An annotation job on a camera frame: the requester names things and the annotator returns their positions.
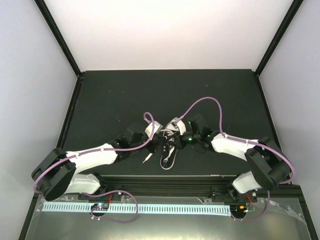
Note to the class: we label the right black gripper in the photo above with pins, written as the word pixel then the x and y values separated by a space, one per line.
pixel 179 142

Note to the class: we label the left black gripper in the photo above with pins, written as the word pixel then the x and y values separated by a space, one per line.
pixel 157 139

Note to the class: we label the white shoelace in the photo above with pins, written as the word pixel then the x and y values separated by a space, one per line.
pixel 150 156

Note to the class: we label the black white sneaker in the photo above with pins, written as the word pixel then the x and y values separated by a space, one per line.
pixel 168 148

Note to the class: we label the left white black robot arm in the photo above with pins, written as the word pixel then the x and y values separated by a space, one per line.
pixel 62 172

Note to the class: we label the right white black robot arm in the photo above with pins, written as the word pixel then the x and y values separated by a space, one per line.
pixel 268 165

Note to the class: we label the black table mat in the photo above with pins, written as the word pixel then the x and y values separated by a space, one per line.
pixel 107 102

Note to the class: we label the right controller board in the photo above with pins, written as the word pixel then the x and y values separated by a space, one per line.
pixel 239 209

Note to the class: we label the controller board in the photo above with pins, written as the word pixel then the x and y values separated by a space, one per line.
pixel 239 209
pixel 99 207

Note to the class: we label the left controller board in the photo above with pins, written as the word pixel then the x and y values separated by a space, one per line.
pixel 99 207

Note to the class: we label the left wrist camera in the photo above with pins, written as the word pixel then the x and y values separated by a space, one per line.
pixel 153 128

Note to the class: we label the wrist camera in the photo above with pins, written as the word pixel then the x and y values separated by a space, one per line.
pixel 153 128
pixel 178 125

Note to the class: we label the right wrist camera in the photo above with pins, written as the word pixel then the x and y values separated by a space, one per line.
pixel 178 125

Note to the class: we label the black aluminium rail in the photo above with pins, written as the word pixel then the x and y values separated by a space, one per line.
pixel 164 186

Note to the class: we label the white slotted cable duct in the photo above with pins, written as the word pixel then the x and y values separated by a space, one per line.
pixel 131 208

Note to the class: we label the black right frame post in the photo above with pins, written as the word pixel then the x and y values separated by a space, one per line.
pixel 280 32

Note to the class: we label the black frame post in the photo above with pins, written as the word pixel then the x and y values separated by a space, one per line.
pixel 280 32
pixel 49 19

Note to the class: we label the black left frame post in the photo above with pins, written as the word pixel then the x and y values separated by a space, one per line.
pixel 49 19

